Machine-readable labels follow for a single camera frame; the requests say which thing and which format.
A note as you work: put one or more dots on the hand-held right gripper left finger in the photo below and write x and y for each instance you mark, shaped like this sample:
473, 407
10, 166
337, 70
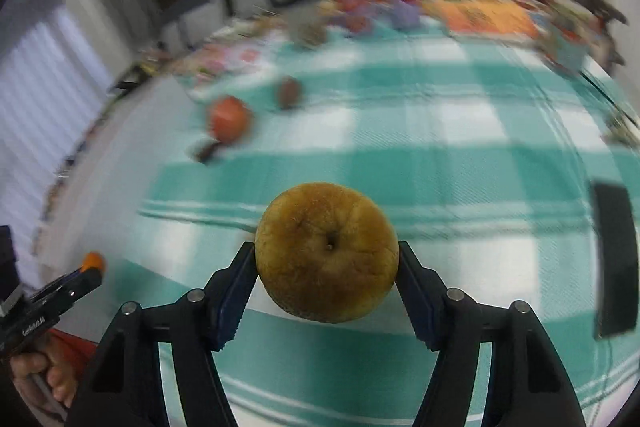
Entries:
235, 302

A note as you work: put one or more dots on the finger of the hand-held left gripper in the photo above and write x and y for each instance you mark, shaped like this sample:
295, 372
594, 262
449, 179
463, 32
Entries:
75, 285

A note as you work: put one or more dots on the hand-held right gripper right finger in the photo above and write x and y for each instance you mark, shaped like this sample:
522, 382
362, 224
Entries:
417, 302

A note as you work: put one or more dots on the tangerine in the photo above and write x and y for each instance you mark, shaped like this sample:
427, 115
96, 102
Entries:
93, 261

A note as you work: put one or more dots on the olive brown round fruit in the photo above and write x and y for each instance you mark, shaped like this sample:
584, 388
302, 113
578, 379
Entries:
327, 252

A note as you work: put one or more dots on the white cardboard box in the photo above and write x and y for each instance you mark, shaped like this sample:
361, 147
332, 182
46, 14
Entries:
110, 167

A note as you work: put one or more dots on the dark mangosteen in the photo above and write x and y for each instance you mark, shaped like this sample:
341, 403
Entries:
207, 152

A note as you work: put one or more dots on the red apple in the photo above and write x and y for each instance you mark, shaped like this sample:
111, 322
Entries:
230, 119

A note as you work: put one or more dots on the reddish brown passion fruit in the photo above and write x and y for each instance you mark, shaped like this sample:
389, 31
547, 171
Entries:
289, 93

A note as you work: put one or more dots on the person's left hand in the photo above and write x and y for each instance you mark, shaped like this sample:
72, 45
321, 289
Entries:
37, 372

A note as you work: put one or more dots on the orange knit cloth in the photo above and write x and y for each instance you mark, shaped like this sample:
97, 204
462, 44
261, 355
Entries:
75, 343

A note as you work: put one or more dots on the green checked cloth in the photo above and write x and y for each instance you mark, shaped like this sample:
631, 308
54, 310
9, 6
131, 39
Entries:
400, 157

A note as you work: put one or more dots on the black smartphone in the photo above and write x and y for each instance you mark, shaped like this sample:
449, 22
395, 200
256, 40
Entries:
615, 257

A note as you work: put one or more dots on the white sheer curtain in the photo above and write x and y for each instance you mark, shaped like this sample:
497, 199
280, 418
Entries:
45, 82

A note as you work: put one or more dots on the pink snack packet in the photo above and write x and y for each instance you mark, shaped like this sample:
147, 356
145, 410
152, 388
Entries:
210, 62

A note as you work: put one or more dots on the keys bunch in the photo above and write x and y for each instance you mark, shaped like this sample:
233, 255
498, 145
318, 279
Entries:
622, 124

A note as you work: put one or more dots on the clear jar with black lid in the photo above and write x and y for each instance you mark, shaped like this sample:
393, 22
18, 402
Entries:
306, 24

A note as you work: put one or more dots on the orange book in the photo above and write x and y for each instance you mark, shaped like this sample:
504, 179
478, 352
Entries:
487, 14

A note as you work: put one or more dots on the clear jar with patterned label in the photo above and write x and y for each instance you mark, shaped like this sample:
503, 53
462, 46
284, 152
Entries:
567, 42

